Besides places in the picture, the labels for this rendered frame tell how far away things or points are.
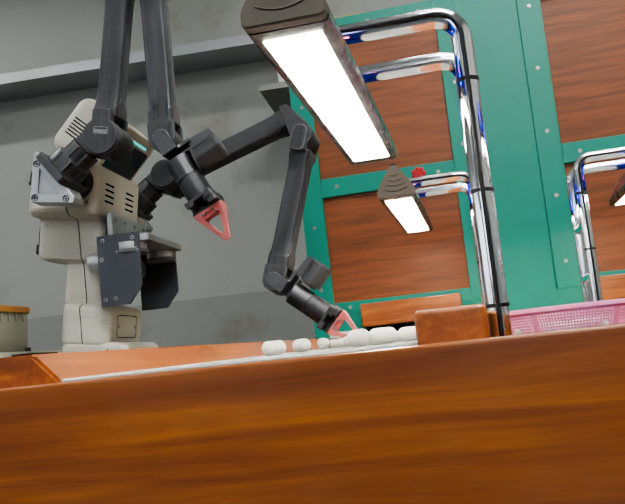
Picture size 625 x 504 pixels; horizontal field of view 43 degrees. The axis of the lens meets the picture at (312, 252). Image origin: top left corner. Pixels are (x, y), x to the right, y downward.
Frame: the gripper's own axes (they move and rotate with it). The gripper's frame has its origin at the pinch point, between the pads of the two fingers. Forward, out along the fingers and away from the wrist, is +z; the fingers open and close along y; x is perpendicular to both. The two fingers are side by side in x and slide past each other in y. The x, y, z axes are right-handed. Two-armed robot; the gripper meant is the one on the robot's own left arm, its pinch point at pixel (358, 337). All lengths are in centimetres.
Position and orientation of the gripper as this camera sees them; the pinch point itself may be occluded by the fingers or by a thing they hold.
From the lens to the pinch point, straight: 191.5
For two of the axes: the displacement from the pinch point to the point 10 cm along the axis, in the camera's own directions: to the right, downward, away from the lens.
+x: -5.5, 8.4, 0.3
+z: 8.1, 5.4, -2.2
